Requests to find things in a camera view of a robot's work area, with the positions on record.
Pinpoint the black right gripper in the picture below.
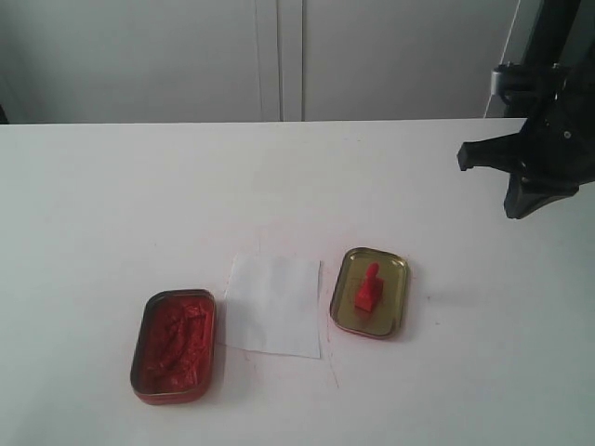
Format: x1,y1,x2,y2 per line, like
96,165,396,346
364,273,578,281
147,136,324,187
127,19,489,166
456,59,594,219

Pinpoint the red plastic stamp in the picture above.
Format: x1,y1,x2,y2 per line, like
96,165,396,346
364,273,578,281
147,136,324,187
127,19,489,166
354,262,384,312

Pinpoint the red ink paste tin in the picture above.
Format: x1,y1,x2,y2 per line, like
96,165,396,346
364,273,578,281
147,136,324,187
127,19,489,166
130,289,217,405

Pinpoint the gold tin lid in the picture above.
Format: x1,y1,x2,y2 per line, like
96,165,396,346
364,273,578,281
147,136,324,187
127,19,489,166
329,247,409,339

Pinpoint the white paper sheet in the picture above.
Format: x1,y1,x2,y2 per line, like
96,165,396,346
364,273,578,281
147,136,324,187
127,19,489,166
218,254,321,359

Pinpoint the white cabinet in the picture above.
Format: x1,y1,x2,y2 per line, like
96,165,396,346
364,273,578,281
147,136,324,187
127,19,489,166
1,1,520,124

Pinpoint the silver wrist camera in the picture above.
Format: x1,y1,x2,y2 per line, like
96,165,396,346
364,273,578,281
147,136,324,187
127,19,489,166
490,63,571,105

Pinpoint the dark vertical post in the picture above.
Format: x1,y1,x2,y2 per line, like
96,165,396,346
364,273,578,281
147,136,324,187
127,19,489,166
502,1,594,118

